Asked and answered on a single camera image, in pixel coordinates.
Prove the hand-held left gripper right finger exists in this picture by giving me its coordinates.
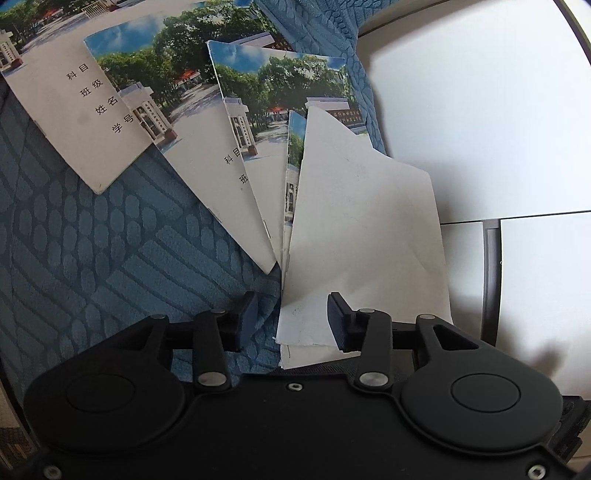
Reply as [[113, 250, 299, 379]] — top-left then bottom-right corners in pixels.
[[326, 292, 481, 389]]

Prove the white cabinet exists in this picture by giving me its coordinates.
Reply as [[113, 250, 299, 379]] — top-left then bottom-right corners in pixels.
[[355, 0, 591, 402]]

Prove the photo cover notebook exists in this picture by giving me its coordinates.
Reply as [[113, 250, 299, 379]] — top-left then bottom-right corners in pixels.
[[83, 4, 303, 276], [281, 109, 309, 261], [0, 0, 257, 195], [206, 40, 372, 266]]

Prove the blue textured sofa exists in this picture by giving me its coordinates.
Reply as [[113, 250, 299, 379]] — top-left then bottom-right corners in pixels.
[[0, 0, 393, 384]]

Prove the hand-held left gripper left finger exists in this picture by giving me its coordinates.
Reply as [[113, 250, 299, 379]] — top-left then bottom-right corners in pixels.
[[111, 291, 259, 389]]

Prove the white notebook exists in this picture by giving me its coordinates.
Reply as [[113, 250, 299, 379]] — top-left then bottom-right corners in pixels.
[[275, 105, 454, 371]]

